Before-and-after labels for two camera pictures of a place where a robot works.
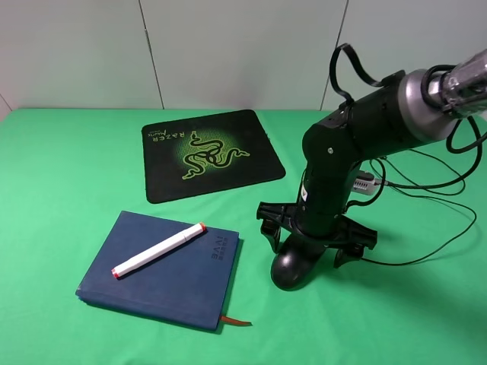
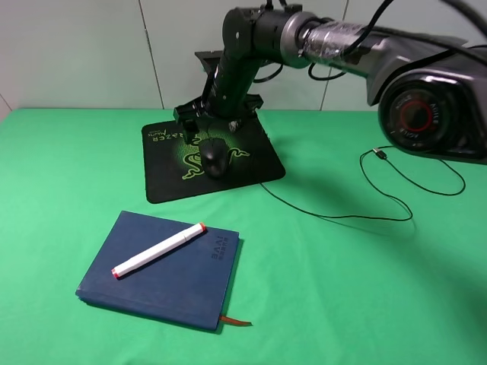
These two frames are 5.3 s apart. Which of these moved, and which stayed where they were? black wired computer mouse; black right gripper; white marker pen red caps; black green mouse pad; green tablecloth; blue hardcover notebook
Moved: black right gripper; black wired computer mouse
Stayed: black green mouse pad; blue hardcover notebook; green tablecloth; white marker pen red caps
